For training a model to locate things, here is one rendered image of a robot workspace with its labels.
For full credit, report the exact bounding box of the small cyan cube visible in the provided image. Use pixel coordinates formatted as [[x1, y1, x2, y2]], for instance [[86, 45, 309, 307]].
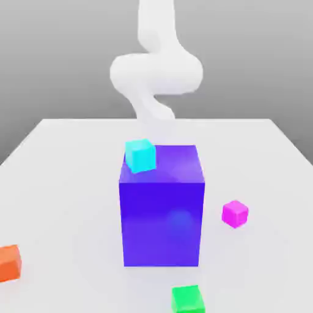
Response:
[[124, 138, 157, 174]]

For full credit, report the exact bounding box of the small magenta cube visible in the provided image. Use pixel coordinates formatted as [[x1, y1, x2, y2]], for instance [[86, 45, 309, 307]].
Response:
[[221, 199, 249, 229]]

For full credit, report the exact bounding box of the small green cube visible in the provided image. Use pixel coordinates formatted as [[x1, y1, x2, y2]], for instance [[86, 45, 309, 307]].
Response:
[[171, 284, 206, 313]]

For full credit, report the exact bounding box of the small orange cube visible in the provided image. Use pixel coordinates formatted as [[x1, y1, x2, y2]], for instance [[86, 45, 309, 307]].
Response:
[[0, 244, 23, 284]]

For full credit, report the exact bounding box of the large blue box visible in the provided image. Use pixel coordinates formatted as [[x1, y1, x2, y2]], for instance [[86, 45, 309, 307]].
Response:
[[119, 144, 205, 268]]

